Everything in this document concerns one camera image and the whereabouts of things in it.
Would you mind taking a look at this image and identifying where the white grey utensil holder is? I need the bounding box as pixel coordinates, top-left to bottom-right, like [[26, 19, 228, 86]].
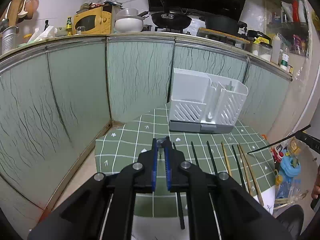
[[169, 68, 248, 134]]

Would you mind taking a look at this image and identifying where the black frying pan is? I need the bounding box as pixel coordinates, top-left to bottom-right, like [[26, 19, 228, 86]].
[[151, 0, 192, 33]]

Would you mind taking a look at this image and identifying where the green glass bottle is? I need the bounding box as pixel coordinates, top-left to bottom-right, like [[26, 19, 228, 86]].
[[66, 17, 73, 36]]

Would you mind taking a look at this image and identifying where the black chopstick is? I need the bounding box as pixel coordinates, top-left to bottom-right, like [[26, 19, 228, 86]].
[[248, 124, 311, 154], [157, 138, 166, 160], [232, 145, 247, 190], [172, 142, 185, 230], [206, 141, 218, 176], [191, 141, 200, 166]]

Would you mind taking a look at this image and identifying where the wooden cutting board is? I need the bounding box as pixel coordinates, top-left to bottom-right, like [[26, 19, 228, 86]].
[[196, 27, 250, 44]]

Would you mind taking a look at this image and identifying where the green label jar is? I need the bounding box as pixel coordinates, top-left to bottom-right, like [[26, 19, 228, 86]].
[[280, 53, 289, 72]]

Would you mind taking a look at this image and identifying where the yellow microwave oven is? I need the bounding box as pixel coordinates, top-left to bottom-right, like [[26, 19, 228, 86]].
[[73, 5, 112, 34]]

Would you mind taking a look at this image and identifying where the blue plastic toy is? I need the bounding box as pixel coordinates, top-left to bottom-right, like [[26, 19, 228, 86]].
[[279, 155, 301, 184]]

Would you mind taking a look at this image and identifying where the person right hand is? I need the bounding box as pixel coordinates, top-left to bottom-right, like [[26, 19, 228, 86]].
[[311, 166, 320, 199]]

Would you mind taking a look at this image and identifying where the white squeeze bottle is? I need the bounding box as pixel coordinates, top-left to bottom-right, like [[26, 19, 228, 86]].
[[271, 34, 281, 64]]

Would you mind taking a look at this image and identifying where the white rice cooker pot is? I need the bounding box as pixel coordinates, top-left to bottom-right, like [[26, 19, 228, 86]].
[[114, 8, 145, 33]]

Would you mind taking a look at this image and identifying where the glass sugar jar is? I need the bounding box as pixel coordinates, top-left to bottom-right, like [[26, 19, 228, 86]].
[[252, 42, 272, 62]]

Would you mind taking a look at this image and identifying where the black cooking pot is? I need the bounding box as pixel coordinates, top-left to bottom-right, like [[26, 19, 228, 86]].
[[204, 15, 247, 36]]

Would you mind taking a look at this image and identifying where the metal perforated utensil cup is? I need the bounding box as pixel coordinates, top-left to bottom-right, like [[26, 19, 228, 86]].
[[2, 25, 19, 54]]

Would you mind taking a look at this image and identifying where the yellow lid plastic jar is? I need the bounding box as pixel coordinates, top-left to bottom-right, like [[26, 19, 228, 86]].
[[287, 138, 301, 157]]

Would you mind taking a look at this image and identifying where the green checked tablecloth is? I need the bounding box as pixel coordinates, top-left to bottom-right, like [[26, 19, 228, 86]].
[[95, 105, 275, 218]]

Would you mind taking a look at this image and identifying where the wooden chopstick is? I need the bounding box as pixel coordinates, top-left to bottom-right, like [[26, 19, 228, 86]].
[[237, 144, 253, 197], [221, 141, 232, 177], [238, 144, 264, 206]]

